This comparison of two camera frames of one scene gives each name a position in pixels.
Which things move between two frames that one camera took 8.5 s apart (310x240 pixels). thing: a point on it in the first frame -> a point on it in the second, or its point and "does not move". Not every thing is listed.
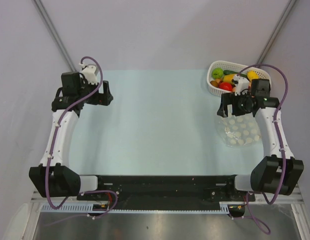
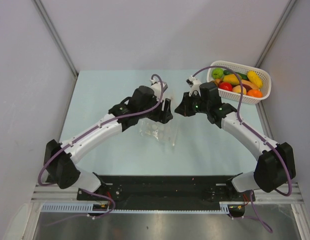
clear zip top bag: [238, 131] -> [166, 133]
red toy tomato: [226, 86] does not move
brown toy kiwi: [215, 83] does not move
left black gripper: [103, 99] -> [162, 116]
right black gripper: [230, 98] -> [183, 108]
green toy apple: [217, 73] does not move
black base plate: [166, 189] does not move
